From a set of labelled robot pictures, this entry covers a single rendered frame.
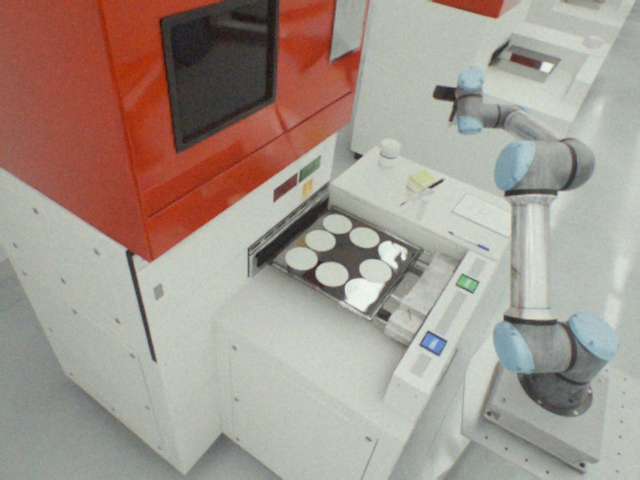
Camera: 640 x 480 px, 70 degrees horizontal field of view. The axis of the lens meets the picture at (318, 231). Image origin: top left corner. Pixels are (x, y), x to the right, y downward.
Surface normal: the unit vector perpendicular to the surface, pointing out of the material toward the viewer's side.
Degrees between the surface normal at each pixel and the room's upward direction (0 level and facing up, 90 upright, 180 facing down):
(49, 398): 0
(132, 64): 90
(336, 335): 0
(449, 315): 0
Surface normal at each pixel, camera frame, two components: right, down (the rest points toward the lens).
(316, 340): 0.10, -0.75
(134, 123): 0.83, 0.43
